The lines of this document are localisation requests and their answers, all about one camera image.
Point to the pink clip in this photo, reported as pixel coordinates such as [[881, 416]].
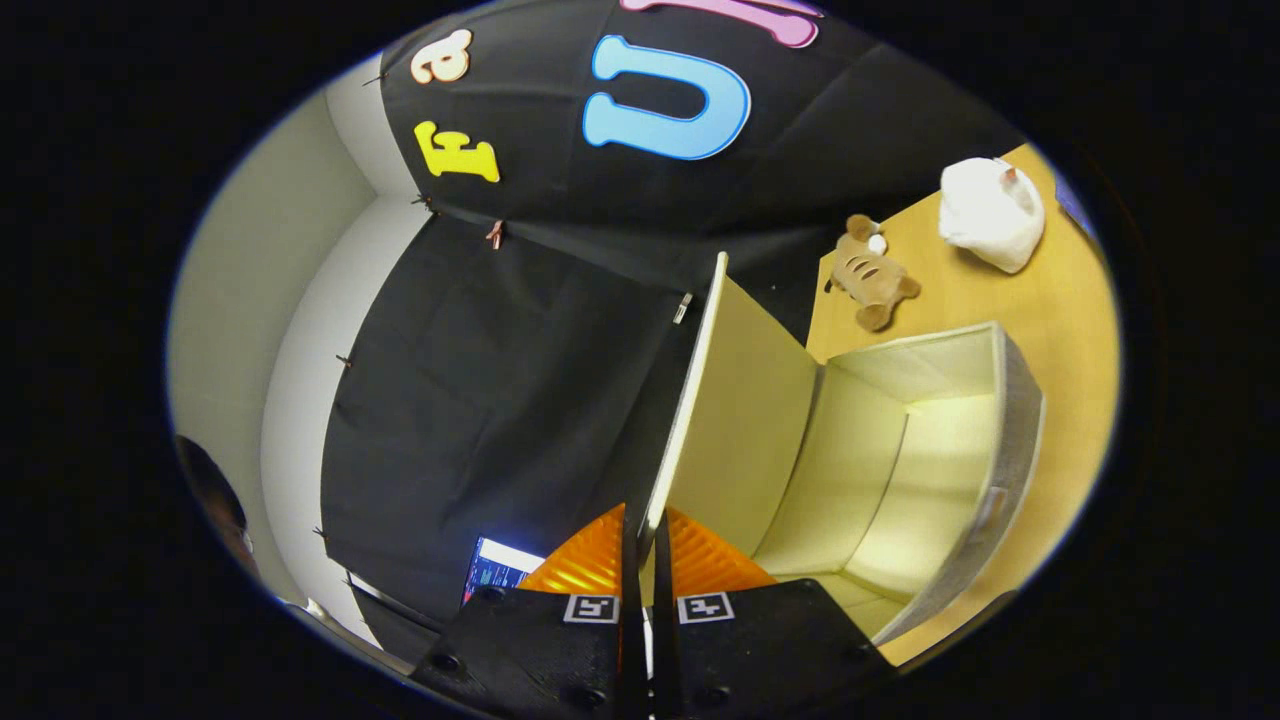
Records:
[[495, 235]]

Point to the black backdrop cloth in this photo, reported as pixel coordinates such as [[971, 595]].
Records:
[[500, 400]]

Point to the row of black clips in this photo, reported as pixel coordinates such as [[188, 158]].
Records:
[[427, 204]]

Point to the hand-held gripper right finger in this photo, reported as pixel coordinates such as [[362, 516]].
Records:
[[662, 650]]

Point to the white plush toy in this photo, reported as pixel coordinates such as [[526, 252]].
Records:
[[990, 215]]

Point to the grey fabric storage box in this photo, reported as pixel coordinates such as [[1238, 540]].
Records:
[[750, 420]]

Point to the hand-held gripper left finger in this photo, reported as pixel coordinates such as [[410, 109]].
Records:
[[630, 650]]

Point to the lit computer screen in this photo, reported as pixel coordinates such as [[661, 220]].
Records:
[[495, 575]]

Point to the brown striped plush toy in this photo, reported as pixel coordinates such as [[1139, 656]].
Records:
[[870, 280]]

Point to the white clip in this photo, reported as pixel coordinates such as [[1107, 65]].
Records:
[[682, 308]]

